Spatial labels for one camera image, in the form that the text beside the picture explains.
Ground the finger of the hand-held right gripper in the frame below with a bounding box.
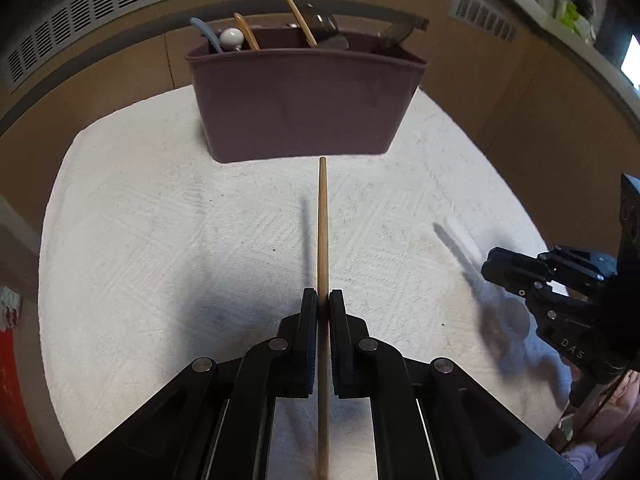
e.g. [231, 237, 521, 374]
[482, 269, 607, 367]
[481, 246, 619, 294]

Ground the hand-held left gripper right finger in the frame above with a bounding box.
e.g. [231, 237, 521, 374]
[328, 289, 583, 480]

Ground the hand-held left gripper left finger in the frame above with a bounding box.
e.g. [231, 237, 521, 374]
[60, 288, 319, 480]

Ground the wooden chopstick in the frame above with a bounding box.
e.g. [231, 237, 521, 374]
[316, 156, 331, 480]
[271, 0, 318, 48]

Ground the maroon utensil holder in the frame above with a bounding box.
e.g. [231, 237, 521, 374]
[185, 27, 428, 164]

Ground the dark transparent ladle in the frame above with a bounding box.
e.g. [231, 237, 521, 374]
[315, 32, 351, 51]

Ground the metal spoon with white knob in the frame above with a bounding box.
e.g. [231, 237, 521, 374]
[220, 27, 245, 52]

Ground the wooden spoon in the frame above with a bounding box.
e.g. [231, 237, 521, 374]
[233, 12, 262, 52]

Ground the person's lilac clothing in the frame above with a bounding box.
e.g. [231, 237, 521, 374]
[550, 370, 640, 476]

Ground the white textured towel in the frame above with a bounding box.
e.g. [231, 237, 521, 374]
[37, 85, 576, 480]

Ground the lit screen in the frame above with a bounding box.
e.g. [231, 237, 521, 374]
[620, 35, 640, 78]

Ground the white shelf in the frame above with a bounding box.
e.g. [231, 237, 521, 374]
[492, 0, 640, 93]

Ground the small white vent grille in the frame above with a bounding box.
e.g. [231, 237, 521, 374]
[452, 0, 518, 43]

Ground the green packet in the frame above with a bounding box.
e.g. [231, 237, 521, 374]
[555, 0, 588, 36]

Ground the colourful sticker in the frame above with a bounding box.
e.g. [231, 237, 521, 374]
[0, 285, 23, 333]

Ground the dark translucent plastic utensil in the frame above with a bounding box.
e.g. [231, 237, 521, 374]
[300, 2, 431, 46]

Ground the red panel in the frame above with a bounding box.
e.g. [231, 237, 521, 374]
[0, 327, 53, 480]

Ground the light blue utensil handle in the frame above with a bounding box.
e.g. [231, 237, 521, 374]
[189, 16, 223, 54]

